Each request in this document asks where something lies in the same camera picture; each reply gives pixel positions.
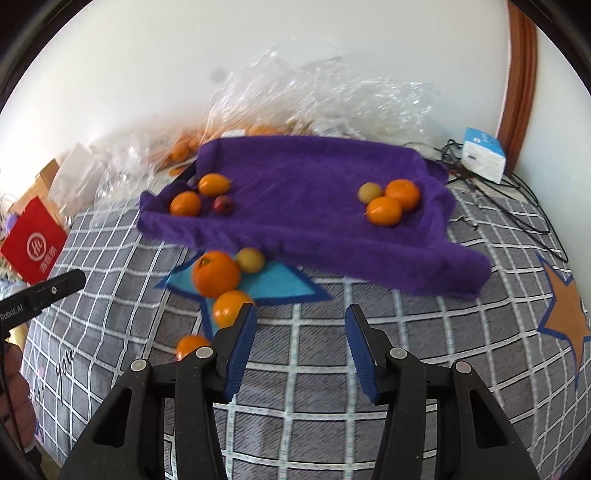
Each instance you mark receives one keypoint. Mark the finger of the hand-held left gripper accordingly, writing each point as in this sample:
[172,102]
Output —
[57,288]

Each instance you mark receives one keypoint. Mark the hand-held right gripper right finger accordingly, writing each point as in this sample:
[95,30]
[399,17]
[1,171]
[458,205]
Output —
[362,350]

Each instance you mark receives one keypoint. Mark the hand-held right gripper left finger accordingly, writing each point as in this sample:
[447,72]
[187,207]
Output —
[240,350]

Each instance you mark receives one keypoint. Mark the large orange tangerine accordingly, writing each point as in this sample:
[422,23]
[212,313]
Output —
[216,273]

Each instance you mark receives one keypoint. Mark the yellow round fruit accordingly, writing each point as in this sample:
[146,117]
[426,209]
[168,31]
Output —
[371,192]
[250,259]

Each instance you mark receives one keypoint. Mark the small red fruit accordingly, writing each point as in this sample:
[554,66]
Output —
[223,204]

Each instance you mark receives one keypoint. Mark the purple towel covered tray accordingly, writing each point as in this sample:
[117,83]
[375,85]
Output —
[314,194]

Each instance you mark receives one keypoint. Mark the person's left hand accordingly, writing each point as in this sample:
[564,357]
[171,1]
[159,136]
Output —
[21,397]

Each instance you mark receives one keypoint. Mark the red paper bag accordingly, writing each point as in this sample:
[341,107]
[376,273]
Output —
[34,240]

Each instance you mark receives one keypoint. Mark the grey checkered blanket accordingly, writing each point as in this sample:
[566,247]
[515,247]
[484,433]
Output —
[304,369]

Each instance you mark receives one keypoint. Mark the white plastic bag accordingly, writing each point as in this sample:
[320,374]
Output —
[76,180]

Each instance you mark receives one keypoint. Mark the cardboard box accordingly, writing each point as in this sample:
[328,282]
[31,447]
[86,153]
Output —
[39,177]

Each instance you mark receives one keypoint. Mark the small clear plastic bag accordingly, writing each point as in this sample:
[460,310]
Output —
[134,161]

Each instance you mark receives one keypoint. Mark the bagged oranges pile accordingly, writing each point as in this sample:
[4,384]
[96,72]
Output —
[182,150]

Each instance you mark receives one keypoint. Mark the blue white tissue box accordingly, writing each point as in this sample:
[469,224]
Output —
[485,154]

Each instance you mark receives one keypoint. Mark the large clear plastic bag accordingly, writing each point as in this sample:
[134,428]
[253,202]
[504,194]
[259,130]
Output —
[314,92]

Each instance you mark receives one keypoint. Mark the brown wooden door frame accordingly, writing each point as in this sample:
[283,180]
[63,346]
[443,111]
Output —
[519,92]

